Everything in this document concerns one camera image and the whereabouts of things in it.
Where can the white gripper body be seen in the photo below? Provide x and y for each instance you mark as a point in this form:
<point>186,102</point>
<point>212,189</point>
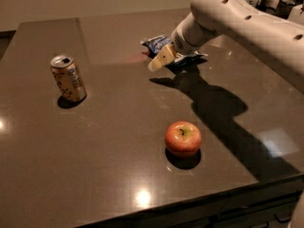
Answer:
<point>180,44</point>

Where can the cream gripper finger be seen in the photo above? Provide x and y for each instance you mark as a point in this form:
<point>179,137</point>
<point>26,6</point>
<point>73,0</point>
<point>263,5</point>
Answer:
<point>165,57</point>

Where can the blue chip bag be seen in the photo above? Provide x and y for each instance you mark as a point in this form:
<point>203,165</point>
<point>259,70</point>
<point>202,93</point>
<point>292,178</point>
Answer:
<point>155,44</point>

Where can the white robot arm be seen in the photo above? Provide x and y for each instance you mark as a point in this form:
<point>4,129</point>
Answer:
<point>276,42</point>

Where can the orange soda can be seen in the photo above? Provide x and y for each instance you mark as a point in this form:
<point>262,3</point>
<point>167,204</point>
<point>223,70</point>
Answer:
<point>68,78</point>

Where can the red apple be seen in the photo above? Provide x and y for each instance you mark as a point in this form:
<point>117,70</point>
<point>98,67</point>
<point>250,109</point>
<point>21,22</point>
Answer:
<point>182,139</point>

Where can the black drawer handle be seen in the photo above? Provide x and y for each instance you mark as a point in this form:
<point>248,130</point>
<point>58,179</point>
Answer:
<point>282,219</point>

